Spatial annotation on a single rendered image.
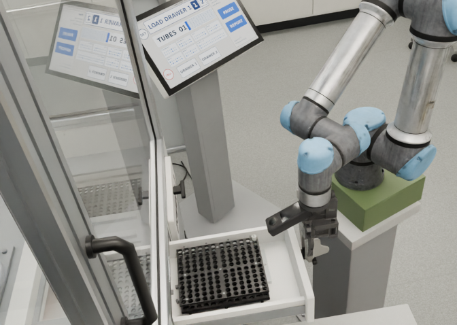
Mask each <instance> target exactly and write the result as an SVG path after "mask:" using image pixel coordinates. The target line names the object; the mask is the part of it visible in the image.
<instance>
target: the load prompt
mask: <svg viewBox="0 0 457 325"><path fill-rule="evenodd" d="M207 6H209V3H208V2H207V0H189V1H187V2H184V3H182V4H180V5H178V6H176V7H174V8H172V9H170V10H167V11H166V12H163V13H162V14H159V15H157V16H155V17H153V18H151V19H149V20H147V21H145V22H143V24H144V26H145V27H146V28H147V30H148V32H149V34H153V33H155V32H157V31H159V30H161V29H163V28H165V27H168V26H169V25H171V24H173V23H175V22H177V21H179V20H181V19H183V18H185V17H187V16H189V15H191V14H193V13H195V12H198V11H199V10H202V9H203V8H205V7H207Z"/></svg>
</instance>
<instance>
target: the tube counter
mask: <svg viewBox="0 0 457 325"><path fill-rule="evenodd" d="M214 18H216V15H215V14H214V12H213V10H212V8H209V9H207V10H205V11H203V12H201V13H199V14H197V15H195V16H193V17H191V18H189V19H187V20H185V21H183V22H181V23H179V24H177V25H176V27H177V29H178V30H179V32H180V33H181V35H183V34H185V33H187V32H189V31H191V30H193V29H195V28H197V27H199V26H201V25H202V24H205V23H206V22H209V21H210V20H213V19H214Z"/></svg>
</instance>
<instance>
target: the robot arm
mask: <svg viewBox="0 0 457 325"><path fill-rule="evenodd" d="M359 10H360V11H359V13H358V14H357V16H356V17H355V19H354V20H353V22H352V23H351V25H350V26H349V28H348V29H347V31H346V32H345V34H344V36H343V37H342V38H341V40H340V42H339V43H338V44H337V46H336V48H335V49H334V50H333V52H332V54H331V55H330V56H329V58H328V60H327V61H326V62H325V64H324V66H323V67H322V68H321V70H320V72H319V74H318V75H317V76H316V78H315V80H314V81H313V82H312V84H311V86H310V87H309V88H308V90H307V92H306V93H305V94H304V96H303V98H302V99H301V101H291V102H289V103H288V104H287V105H285V106H284V108H283V110H282V112H281V114H280V122H281V125H282V126H283V127H284V128H285V129H286V130H288V131H290V132H291V133H292V134H293V135H296V136H298V137H300V138H301V139H303V140H304V141H303V142H302V143H301V144H300V146H299V154H298V157H297V165H298V196H299V201H297V202H296V203H293V204H292V205H290V206H288V207H286V208H284V209H283V210H281V211H279V212H277V213H275V214H273V215H272V216H270V217H268V218H266V220H265V222H266V225H267V230H268V233H269V234H270V235H271V236H273V237H274V236H276V235H278V234H280V233H281V232H283V231H285V230H287V229H289V228H290V227H292V226H294V225H296V224H298V223H299V230H300V237H301V247H302V249H305V259H306V260H307V261H308V262H312V260H313V258H314V257H316V256H320V255H322V254H325V253H327V252H328V251H329V247H328V246H325V245H321V244H320V240H319V239H318V237H328V238H329V239H332V238H336V237H338V230H339V222H338V220H337V203H338V200H337V197H336V196H335V192H334V190H331V185H332V175H333V174H335V178H336V180H337V181H338V182H339V183H340V184H341V185H342V186H344V187H346V188H349V189H351V190H359V191H363V190H370V189H373V188H376V187H377V186H379V185H380V184H381V183H382V181H383V179H384V172H385V171H384V169H386V170H388V171H390V172H391V173H393V174H395V175H396V176H397V177H401V178H403V179H405V180H407V181H412V180H415V179H417V178H418V177H420V176H421V174H423V172H425V170H427V168H428V167H429V165H430V164H431V162H432V161H433V159H434V157H435V155H436V153H437V149H436V147H435V146H434V145H433V144H430V141H431V137H432V133H431V131H430V130H429V128H428V125H429V122H430V118H431V115H432V112H433V108H434V106H435V101H436V98H437V94H438V92H439V87H440V84H441V80H442V77H443V73H444V70H445V66H446V63H447V59H448V56H449V53H450V49H451V46H452V44H454V43H456V42H457V0H362V1H361V2H360V4H359ZM401 16H402V17H404V18H408V19H410V20H411V25H410V28H409V32H410V34H411V35H412V37H413V38H414V40H413V45H412V48H411V54H410V57H409V62H408V65H407V70H406V74H405V79H404V82H403V87H402V91H401V96H400V99H399V104H398V107H397V111H396V116H395V119H394V121H392V122H391V123H389V124H388V123H387V122H386V116H385V113H384V112H383V111H382V110H380V109H378V108H375V107H359V108H356V109H353V110H351V111H350V112H348V113H347V114H346V115H345V117H344V119H343V125H341V124H339V123H337V122H335V121H334V120H331V119H330V118H327V116H328V114H329V113H330V111H331V110H332V108H333V107H334V105H335V104H336V102H337V100H338V99H339V97H340V96H341V94H342V93H343V91H344V90H345V88H346V87H347V85H348V84H349V83H350V81H351V79H352V78H353V77H354V75H355V73H356V72H357V71H358V69H359V67H360V66H361V65H362V63H363V61H364V60H365V59H366V57H367V55H368V54H369V53H370V51H371V49H372V48H373V46H374V45H375V43H376V42H377V40H378V39H379V37H380V36H381V34H382V33H383V32H384V30H385V28H386V27H391V26H392V25H393V24H394V23H395V21H396V19H397V18H399V17H401ZM336 227H337V232H336Z"/></svg>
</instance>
